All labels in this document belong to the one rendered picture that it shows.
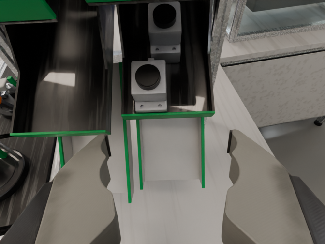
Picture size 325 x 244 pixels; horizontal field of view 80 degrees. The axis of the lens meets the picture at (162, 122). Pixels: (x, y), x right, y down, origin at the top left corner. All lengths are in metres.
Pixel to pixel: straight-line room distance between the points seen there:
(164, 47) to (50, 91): 0.18
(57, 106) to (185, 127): 0.25
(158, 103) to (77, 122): 0.12
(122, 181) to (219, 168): 0.31
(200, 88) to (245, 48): 0.79
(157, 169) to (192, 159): 0.08
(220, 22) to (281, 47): 0.82
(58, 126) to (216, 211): 0.44
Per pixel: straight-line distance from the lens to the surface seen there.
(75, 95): 0.32
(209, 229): 0.57
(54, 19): 0.19
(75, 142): 0.45
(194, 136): 0.43
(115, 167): 0.44
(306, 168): 1.84
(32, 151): 0.63
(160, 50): 0.30
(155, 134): 0.43
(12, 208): 0.58
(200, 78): 0.31
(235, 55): 1.02
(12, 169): 0.61
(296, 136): 1.97
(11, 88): 0.74
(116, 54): 0.35
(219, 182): 0.61
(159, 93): 0.24
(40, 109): 0.34
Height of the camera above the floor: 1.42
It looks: 53 degrees down
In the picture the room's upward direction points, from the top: 4 degrees counter-clockwise
